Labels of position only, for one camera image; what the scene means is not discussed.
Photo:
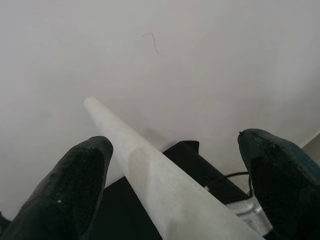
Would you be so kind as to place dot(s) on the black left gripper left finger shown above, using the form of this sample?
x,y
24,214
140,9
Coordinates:
x,y
62,195

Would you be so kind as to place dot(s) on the white plastic table leg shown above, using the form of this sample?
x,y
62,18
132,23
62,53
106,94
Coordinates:
x,y
162,187

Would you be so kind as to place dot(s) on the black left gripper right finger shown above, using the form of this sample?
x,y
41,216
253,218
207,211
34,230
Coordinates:
x,y
287,190

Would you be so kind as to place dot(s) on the black tablecloth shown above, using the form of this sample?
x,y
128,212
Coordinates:
x,y
125,212

